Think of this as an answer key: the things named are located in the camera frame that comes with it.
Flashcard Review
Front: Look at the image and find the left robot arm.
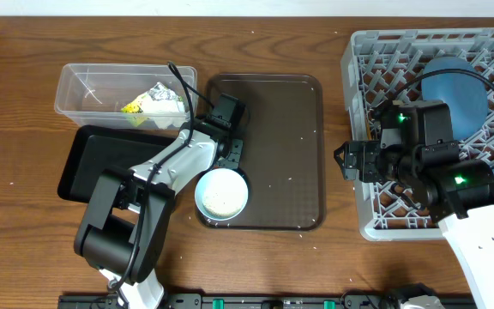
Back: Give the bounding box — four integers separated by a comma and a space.
74, 94, 245, 308

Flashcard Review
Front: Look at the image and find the grey dishwasher rack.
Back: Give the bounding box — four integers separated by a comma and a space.
340, 27, 494, 241

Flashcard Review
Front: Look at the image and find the white napkin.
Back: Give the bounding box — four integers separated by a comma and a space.
143, 100, 187, 130

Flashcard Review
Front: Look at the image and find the dark brown serving tray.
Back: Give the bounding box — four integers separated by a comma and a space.
199, 74, 326, 232

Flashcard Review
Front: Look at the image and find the light blue rice bowl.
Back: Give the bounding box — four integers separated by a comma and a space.
195, 168, 249, 221

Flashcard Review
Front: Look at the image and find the black plastic tray bin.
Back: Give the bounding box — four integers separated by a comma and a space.
57, 125, 173, 203

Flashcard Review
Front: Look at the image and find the clear plastic bin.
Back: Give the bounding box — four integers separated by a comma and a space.
54, 64, 197, 130

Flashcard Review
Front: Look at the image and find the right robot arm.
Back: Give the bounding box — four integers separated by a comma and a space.
334, 100, 494, 308

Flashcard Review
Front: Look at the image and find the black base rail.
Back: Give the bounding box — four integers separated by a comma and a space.
57, 283, 476, 309

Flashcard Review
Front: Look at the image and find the dark blue plate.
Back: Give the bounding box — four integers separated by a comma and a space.
421, 57, 488, 142

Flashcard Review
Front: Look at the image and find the foil snack wrapper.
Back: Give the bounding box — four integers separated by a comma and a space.
121, 82, 184, 127

